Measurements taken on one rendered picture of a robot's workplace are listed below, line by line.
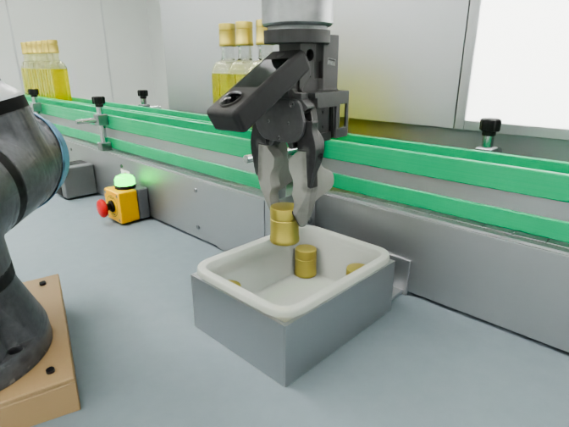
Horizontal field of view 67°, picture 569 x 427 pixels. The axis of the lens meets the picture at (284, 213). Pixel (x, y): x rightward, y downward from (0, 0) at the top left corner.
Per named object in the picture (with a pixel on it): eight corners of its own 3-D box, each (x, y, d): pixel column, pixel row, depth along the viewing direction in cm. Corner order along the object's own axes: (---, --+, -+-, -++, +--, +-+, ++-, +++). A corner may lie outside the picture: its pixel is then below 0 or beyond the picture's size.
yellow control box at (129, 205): (151, 219, 99) (147, 187, 96) (119, 227, 94) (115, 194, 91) (135, 212, 103) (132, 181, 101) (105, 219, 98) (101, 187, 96)
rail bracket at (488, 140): (503, 201, 70) (518, 116, 65) (487, 211, 65) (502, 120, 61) (477, 196, 72) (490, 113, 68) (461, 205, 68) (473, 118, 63)
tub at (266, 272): (393, 307, 62) (398, 252, 59) (285, 386, 47) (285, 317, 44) (302, 268, 74) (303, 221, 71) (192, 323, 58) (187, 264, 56)
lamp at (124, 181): (140, 187, 96) (138, 174, 95) (120, 191, 93) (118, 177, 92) (129, 183, 99) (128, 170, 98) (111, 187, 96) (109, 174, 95)
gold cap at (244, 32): (234, 46, 87) (234, 22, 86) (252, 46, 88) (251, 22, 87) (236, 45, 84) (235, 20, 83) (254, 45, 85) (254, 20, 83)
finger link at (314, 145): (328, 186, 47) (320, 103, 45) (319, 189, 46) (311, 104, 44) (296, 185, 50) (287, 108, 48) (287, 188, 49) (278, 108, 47)
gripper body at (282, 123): (349, 141, 51) (354, 30, 47) (301, 152, 45) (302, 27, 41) (300, 135, 56) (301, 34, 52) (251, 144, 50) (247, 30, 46)
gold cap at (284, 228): (285, 248, 50) (284, 213, 48) (263, 241, 52) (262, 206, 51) (305, 240, 52) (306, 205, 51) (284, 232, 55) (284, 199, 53)
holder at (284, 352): (409, 296, 66) (414, 248, 64) (285, 387, 47) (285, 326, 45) (322, 262, 77) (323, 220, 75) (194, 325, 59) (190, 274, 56)
